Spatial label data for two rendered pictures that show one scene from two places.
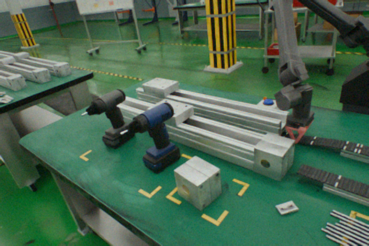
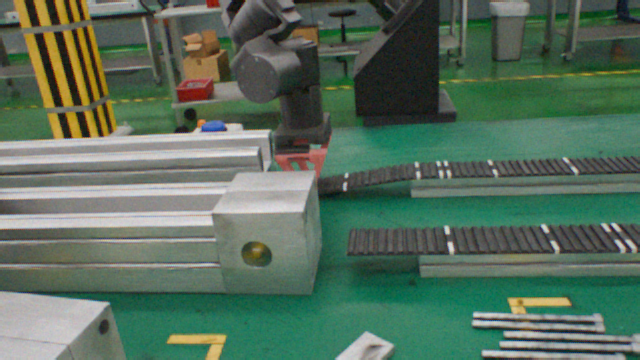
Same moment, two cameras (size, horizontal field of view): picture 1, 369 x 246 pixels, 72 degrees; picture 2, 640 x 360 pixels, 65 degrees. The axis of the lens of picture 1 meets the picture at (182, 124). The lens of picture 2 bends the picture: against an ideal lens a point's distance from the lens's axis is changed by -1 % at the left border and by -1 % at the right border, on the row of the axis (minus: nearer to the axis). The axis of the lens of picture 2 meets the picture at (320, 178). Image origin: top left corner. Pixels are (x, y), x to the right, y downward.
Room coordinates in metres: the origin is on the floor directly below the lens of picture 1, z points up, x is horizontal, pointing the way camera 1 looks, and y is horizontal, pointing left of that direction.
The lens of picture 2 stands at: (0.22, -0.03, 1.09)
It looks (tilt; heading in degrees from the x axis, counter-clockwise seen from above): 23 degrees down; 324
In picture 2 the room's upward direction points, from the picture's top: 5 degrees counter-clockwise
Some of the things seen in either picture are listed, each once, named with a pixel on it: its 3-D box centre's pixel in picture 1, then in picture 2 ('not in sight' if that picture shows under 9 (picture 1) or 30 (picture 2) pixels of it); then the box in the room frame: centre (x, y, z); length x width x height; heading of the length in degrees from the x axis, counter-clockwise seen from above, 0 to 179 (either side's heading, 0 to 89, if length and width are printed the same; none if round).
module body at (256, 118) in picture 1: (199, 106); (17, 176); (1.09, -0.09, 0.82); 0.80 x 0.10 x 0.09; 45
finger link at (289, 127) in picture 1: (297, 130); (305, 163); (0.75, -0.40, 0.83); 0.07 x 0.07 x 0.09; 45
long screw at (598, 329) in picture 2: (353, 223); (536, 326); (0.39, -0.38, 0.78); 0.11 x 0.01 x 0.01; 40
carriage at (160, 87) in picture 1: (161, 89); not in sight; (1.27, 0.09, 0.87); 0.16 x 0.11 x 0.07; 45
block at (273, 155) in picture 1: (275, 154); (274, 224); (0.65, -0.28, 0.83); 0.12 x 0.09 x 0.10; 135
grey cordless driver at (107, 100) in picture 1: (108, 122); not in sight; (0.93, 0.30, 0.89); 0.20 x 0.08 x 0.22; 141
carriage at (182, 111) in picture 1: (171, 114); not in sight; (0.95, 0.04, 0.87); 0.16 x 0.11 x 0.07; 45
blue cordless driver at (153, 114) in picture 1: (151, 141); not in sight; (0.74, 0.11, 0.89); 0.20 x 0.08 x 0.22; 129
